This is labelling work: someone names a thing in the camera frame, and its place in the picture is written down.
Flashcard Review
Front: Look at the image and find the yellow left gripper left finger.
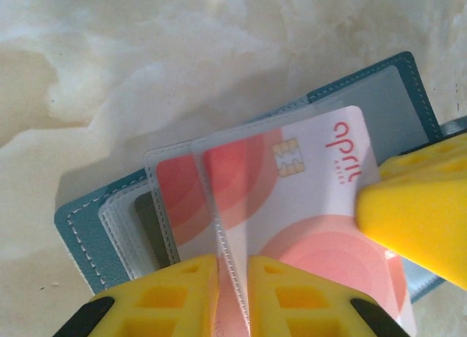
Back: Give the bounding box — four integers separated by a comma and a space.
54, 255, 223, 337

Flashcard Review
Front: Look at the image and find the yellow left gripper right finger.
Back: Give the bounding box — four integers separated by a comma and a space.
247, 255, 413, 337

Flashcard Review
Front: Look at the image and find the blue leather card holder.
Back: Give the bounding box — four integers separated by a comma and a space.
54, 51, 467, 306

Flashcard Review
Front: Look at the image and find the dark grey card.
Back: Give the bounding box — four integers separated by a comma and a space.
134, 193, 163, 274

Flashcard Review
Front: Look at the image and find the white card with pink circle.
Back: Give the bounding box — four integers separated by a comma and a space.
155, 156, 220, 262

